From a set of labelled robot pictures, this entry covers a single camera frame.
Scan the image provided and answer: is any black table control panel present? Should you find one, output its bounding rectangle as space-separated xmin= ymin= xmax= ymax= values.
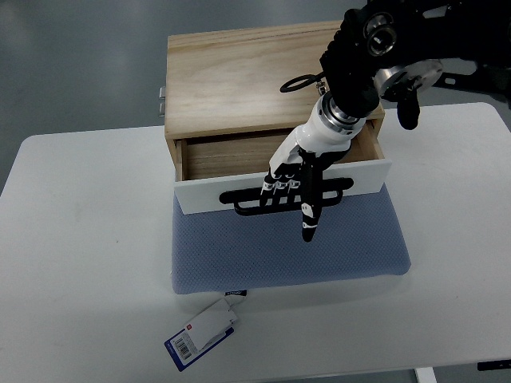
xmin=477 ymin=359 xmax=511 ymax=371

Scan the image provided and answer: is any black drawer handle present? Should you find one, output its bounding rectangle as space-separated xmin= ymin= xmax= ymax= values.
xmin=219 ymin=177 xmax=355 ymax=217

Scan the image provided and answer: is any white drawer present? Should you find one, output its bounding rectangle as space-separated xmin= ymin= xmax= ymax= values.
xmin=168 ymin=122 xmax=391 ymax=215

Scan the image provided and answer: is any white table leg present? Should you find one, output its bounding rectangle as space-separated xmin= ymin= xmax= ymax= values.
xmin=414 ymin=367 xmax=438 ymax=383

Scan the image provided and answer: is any blue mesh cushion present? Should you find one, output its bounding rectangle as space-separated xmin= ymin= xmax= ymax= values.
xmin=171 ymin=188 xmax=411 ymax=294

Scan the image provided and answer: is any metal hinge bracket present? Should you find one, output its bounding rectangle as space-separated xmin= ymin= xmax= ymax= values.
xmin=158 ymin=85 xmax=166 ymax=117

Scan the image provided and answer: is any white blue paper tag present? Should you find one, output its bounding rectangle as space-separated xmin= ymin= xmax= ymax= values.
xmin=164 ymin=298 xmax=238 ymax=372

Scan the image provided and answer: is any wooden drawer cabinet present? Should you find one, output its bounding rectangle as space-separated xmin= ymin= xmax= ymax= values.
xmin=163 ymin=19 xmax=386 ymax=183

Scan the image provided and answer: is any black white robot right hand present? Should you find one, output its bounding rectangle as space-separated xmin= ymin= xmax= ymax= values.
xmin=259 ymin=93 xmax=366 ymax=242

